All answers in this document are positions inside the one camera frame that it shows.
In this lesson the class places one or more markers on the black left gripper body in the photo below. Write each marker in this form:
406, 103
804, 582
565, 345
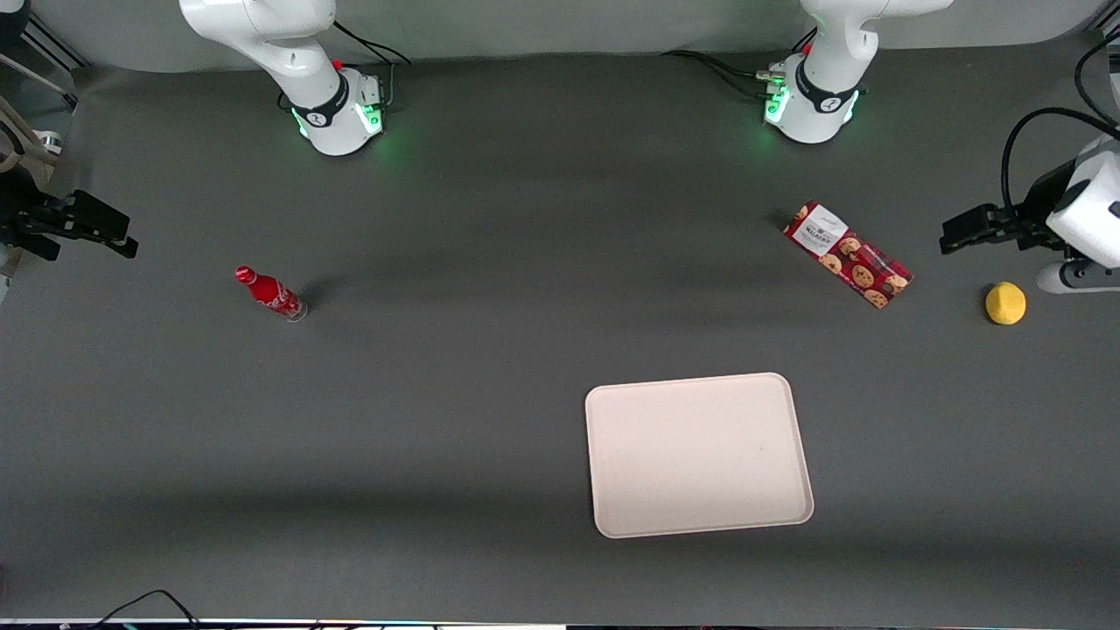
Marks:
1025, 223

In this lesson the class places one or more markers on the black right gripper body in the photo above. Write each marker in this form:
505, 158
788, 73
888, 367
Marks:
26, 217

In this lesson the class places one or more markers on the red cookie box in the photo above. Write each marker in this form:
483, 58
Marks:
853, 258

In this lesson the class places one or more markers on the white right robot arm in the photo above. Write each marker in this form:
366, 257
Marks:
324, 114

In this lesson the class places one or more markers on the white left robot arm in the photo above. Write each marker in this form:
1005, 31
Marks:
827, 87

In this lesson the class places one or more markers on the beige plastic tray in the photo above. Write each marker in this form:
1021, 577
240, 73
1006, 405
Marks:
682, 455

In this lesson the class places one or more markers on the yellow lemon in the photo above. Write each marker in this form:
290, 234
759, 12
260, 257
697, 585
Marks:
1005, 304

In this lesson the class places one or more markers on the red cola bottle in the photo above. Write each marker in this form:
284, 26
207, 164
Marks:
269, 293

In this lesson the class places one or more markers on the black metal frame rail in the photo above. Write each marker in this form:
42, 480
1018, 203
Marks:
52, 42

